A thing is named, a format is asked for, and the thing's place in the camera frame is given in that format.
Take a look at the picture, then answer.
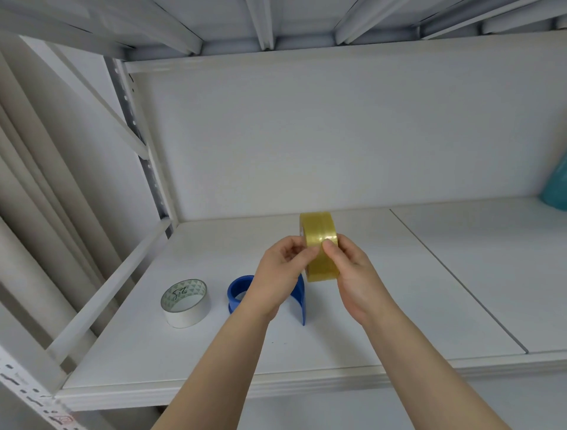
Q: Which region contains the person's right hand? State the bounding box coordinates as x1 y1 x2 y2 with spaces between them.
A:
322 234 396 328

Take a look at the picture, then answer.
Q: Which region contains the person's left hand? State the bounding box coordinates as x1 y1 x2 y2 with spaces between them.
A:
240 236 320 323

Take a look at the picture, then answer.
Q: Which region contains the yellow clear tape roll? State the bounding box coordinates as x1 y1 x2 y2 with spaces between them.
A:
299 212 341 282

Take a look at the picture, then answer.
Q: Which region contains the person's right forearm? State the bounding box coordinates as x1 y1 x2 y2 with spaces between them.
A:
363 305 514 430

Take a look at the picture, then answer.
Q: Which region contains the person's left forearm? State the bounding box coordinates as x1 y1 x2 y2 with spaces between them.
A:
151 306 273 430

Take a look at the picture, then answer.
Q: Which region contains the blue tape dispenser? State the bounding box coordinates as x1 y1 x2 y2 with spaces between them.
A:
227 274 307 327

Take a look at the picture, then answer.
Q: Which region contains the white metal shelving rack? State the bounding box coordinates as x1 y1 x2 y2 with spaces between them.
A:
0 0 567 430

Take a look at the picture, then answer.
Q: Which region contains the white double-sided tape roll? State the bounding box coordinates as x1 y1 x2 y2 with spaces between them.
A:
160 278 211 329

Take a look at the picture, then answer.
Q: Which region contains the teal plastic object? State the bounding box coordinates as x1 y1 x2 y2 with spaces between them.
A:
541 153 567 211

